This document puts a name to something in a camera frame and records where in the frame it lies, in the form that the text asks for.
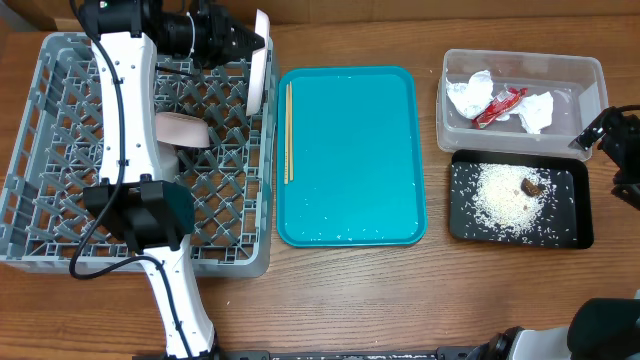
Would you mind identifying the large white plate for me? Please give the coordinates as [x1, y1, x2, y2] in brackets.
[246, 9, 270, 116]

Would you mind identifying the white tissue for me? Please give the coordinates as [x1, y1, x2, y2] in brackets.
[510, 92, 554, 134]
[446, 70, 494, 120]

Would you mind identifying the brown food piece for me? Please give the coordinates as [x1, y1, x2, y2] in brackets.
[521, 178, 545, 197]

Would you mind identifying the red snack wrapper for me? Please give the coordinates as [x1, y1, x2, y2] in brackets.
[472, 87, 528, 129]

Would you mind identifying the small pink white bowl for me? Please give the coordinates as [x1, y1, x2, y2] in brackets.
[155, 112, 210, 148]

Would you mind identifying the pile of white rice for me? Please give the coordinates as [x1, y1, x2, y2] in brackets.
[449, 162, 578, 248]

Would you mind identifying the wooden chopstick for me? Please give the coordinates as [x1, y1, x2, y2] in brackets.
[287, 82, 294, 183]
[284, 83, 292, 185]

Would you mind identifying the grey bowl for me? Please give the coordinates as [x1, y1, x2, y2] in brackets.
[158, 142, 179, 182]

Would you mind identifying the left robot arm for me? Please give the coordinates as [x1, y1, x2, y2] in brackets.
[73, 0, 270, 359]

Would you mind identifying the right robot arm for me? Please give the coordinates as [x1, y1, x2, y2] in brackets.
[466, 105, 639, 360]

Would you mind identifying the clear plastic waste bin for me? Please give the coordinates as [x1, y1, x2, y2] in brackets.
[436, 49, 609, 161]

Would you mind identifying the grey plastic dishwasher rack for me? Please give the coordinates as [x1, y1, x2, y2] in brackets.
[1, 32, 279, 277]

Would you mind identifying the black rectangular tray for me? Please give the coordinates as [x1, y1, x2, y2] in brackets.
[449, 150, 594, 249]

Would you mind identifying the teal plastic serving tray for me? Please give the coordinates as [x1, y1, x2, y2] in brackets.
[276, 66, 428, 248]

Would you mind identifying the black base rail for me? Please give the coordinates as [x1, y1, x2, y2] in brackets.
[134, 347, 501, 360]

